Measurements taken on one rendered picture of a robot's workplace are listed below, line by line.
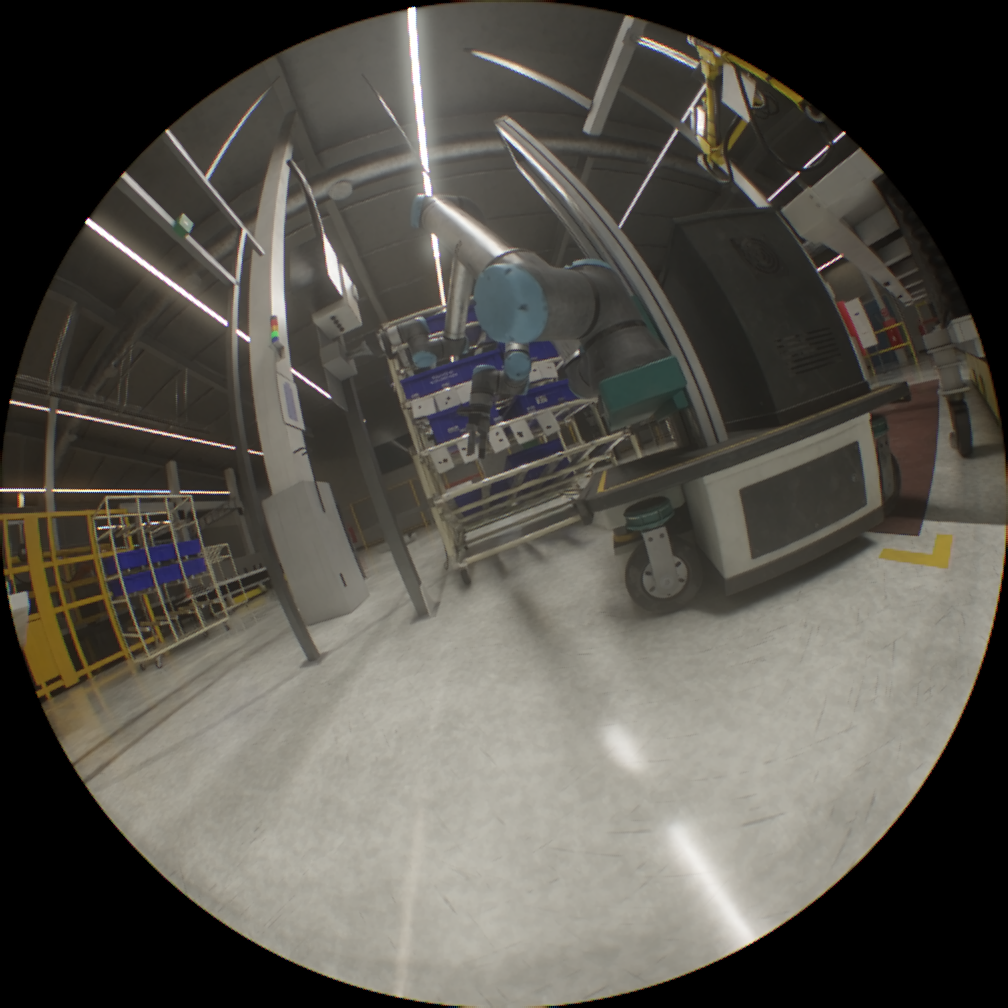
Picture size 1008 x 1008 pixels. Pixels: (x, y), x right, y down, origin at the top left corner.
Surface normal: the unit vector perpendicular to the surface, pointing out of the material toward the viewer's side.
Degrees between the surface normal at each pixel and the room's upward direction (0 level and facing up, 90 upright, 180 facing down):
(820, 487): 90
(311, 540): 90
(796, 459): 90
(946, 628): 0
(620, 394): 90
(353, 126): 176
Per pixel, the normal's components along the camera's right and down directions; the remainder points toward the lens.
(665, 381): -0.33, 0.17
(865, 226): -0.93, 0.35
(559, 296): 0.51, 0.37
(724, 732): -0.35, -0.94
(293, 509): 0.09, 0.02
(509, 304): -0.81, 0.41
